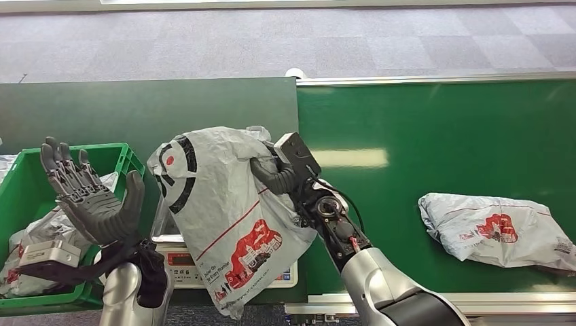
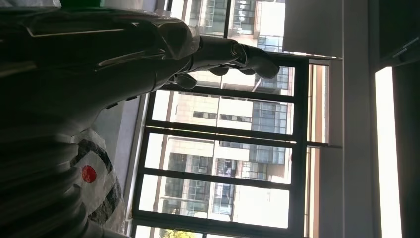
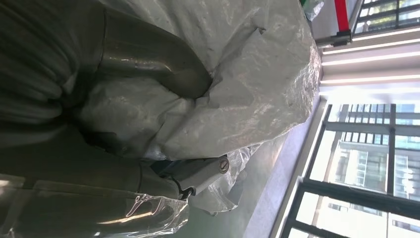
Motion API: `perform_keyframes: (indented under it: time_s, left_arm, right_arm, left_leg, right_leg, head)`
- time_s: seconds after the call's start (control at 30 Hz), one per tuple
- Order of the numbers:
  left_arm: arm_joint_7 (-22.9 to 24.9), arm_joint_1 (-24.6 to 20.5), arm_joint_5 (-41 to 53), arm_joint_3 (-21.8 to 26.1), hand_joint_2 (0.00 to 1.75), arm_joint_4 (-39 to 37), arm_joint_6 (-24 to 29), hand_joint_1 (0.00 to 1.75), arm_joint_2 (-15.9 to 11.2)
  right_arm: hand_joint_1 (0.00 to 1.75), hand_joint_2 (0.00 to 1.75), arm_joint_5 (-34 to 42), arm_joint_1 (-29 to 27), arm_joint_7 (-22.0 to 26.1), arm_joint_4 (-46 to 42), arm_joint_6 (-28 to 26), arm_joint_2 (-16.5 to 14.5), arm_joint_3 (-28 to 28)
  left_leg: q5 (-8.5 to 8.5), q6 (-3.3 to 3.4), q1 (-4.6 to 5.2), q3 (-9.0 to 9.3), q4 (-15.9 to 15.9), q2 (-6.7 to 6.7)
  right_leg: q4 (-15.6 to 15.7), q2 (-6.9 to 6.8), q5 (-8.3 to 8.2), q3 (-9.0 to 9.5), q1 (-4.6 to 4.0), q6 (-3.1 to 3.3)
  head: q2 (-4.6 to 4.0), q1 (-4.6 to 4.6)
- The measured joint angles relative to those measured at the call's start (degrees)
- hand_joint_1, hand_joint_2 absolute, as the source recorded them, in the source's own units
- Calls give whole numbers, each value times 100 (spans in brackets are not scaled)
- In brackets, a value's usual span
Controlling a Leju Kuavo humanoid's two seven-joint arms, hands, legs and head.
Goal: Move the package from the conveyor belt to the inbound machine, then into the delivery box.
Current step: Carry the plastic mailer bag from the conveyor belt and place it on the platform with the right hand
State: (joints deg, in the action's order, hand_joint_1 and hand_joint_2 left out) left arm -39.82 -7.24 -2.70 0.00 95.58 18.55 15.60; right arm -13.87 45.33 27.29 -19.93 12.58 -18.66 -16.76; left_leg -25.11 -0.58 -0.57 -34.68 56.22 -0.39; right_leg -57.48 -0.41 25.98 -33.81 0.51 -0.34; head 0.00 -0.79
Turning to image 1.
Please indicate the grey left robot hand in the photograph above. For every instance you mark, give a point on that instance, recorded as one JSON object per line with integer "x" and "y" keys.
{"x": 96, "y": 211}

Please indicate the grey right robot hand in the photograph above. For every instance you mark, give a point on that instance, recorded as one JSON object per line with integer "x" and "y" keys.
{"x": 274, "y": 182}

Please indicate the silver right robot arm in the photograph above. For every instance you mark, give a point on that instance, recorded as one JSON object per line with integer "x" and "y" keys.
{"x": 382, "y": 283}

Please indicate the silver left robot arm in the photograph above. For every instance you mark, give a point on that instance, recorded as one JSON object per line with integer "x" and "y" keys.
{"x": 119, "y": 292}

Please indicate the white conveyor roller end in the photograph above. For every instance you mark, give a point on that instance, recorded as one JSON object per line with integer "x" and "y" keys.
{"x": 294, "y": 73}

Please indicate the green conveyor belt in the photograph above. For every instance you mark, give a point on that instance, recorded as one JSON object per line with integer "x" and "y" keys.
{"x": 450, "y": 126}

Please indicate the crumpled white courier bag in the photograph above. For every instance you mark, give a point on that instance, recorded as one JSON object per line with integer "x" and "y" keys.
{"x": 40, "y": 225}

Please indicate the green plastic crate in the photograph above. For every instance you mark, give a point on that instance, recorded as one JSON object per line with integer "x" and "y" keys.
{"x": 18, "y": 198}

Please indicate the steel tray weighing scale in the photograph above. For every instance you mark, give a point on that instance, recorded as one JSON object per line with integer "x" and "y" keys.
{"x": 180, "y": 265}

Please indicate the white plastic bag edge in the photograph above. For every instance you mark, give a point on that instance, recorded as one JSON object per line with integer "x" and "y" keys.
{"x": 5, "y": 166}

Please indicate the white bag with red print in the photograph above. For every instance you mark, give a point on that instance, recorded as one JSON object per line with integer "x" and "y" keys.
{"x": 486, "y": 234}

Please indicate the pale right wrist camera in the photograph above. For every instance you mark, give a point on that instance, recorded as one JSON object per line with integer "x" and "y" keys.
{"x": 292, "y": 146}

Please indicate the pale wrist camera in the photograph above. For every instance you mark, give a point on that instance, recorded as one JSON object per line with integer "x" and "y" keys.
{"x": 49, "y": 254}
{"x": 292, "y": 146}

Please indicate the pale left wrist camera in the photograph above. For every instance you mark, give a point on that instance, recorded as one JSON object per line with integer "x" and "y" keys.
{"x": 49, "y": 254}

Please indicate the aluminium conveyor side rail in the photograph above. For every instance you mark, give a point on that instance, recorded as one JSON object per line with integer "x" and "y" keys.
{"x": 517, "y": 303}
{"x": 427, "y": 80}

